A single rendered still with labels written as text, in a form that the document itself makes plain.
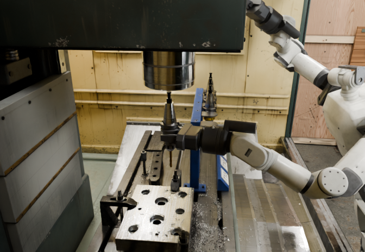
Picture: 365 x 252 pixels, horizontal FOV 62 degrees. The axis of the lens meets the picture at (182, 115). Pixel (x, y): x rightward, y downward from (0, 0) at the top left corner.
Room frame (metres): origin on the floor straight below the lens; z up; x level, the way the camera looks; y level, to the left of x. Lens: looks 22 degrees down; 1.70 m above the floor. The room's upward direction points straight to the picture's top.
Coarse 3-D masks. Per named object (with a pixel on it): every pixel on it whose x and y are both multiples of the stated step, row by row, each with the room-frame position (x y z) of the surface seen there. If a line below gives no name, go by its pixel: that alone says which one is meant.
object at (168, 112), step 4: (168, 104) 0.89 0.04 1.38; (172, 104) 0.89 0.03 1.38; (168, 108) 0.89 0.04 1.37; (172, 108) 0.89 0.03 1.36; (164, 112) 0.90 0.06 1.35; (168, 112) 0.89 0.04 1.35; (172, 112) 0.89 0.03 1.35; (164, 116) 0.89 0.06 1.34; (168, 116) 0.88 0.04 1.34; (172, 116) 0.89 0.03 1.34; (164, 120) 0.89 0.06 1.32; (168, 120) 0.88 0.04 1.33; (172, 120) 0.88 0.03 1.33; (176, 120) 0.90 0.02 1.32; (168, 124) 0.88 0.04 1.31; (172, 124) 0.88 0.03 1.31
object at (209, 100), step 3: (207, 93) 1.27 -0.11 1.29; (210, 93) 1.27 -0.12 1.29; (207, 96) 1.27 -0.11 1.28; (210, 96) 1.27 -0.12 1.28; (207, 99) 1.27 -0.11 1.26; (210, 99) 1.26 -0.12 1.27; (213, 99) 1.28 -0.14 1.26; (207, 102) 1.27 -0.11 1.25; (210, 102) 1.26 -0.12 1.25; (213, 102) 1.27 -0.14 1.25; (207, 105) 1.26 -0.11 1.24; (210, 105) 1.26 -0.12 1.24; (213, 105) 1.27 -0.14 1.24; (207, 108) 1.26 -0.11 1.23; (210, 108) 1.26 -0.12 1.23
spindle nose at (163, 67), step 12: (144, 60) 0.86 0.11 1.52; (156, 60) 0.83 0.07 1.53; (168, 60) 0.82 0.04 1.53; (180, 60) 0.83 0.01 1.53; (192, 60) 0.86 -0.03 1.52; (144, 72) 0.86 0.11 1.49; (156, 72) 0.83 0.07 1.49; (168, 72) 0.82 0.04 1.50; (180, 72) 0.83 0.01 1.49; (192, 72) 0.86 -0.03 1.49; (144, 84) 0.87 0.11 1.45; (156, 84) 0.83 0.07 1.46; (168, 84) 0.82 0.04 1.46; (180, 84) 0.83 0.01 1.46; (192, 84) 0.87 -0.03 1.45
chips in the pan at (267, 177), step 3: (264, 174) 1.61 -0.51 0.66; (267, 174) 1.61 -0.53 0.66; (270, 174) 1.61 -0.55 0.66; (264, 177) 1.58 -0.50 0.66; (267, 177) 1.58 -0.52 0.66; (270, 177) 1.58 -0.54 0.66; (273, 177) 1.58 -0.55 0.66; (264, 180) 1.55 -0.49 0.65; (267, 180) 1.54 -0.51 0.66; (270, 180) 1.54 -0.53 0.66; (273, 180) 1.54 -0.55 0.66; (276, 180) 1.55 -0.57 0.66; (279, 180) 1.55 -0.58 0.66; (270, 183) 1.52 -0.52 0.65; (273, 183) 1.52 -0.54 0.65
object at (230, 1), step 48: (0, 0) 0.82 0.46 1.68; (48, 0) 0.80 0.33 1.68; (96, 0) 0.79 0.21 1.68; (144, 0) 0.78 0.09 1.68; (192, 0) 0.77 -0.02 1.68; (240, 0) 0.76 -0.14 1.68; (0, 48) 0.82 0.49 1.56; (48, 48) 0.81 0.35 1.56; (96, 48) 0.80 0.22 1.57; (144, 48) 0.79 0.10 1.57; (192, 48) 0.77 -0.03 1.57; (240, 48) 0.77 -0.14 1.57
